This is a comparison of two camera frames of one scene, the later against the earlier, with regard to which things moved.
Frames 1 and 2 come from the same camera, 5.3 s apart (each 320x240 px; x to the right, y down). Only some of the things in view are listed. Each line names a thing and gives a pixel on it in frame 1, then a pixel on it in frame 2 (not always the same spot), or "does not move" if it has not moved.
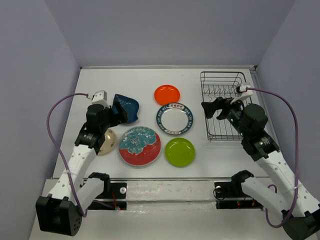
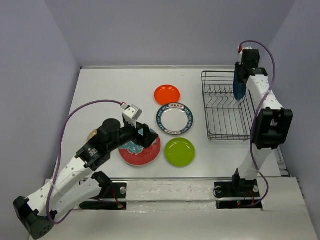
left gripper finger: x=122 y=113 → x=149 y=136
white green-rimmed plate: x=174 y=118 does not move
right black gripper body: x=234 y=110 → x=240 y=67
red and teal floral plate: x=139 y=146 does not move
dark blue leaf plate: x=130 y=106 → x=239 y=89
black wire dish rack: x=217 y=84 does not move
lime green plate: x=179 y=152 does not move
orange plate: x=167 y=94 does not move
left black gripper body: x=109 y=116 → x=128 y=133
